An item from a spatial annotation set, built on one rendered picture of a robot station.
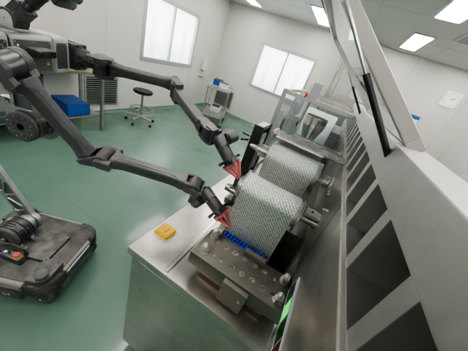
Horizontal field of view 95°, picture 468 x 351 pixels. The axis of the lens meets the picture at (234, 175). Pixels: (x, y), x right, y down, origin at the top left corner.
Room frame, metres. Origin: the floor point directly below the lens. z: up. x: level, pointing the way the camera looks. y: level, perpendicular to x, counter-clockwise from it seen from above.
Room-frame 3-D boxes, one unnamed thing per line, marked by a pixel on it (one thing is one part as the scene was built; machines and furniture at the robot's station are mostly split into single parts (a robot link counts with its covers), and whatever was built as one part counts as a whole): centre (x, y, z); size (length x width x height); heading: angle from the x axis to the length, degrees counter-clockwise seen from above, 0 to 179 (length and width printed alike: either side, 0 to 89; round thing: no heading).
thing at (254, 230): (0.71, -0.15, 1.10); 0.23 x 0.01 x 0.18; 72
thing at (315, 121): (1.46, -0.38, 1.50); 0.14 x 0.14 x 0.06
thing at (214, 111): (5.54, 1.05, 0.51); 0.91 x 0.58 x 1.02; 6
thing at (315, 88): (1.32, -0.25, 1.66); 0.07 x 0.07 x 0.10; 0
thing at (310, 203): (1.72, -0.71, 1.02); 2.24 x 0.04 x 0.24; 162
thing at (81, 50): (1.12, 0.92, 1.45); 0.09 x 0.08 x 0.12; 7
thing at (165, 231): (0.72, 0.21, 0.91); 0.07 x 0.07 x 0.02; 72
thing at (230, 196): (0.85, -0.03, 1.05); 0.06 x 0.05 x 0.31; 72
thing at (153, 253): (1.69, -0.37, 0.88); 2.52 x 0.66 x 0.04; 162
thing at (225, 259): (0.58, -0.16, 1.00); 0.40 x 0.16 x 0.06; 72
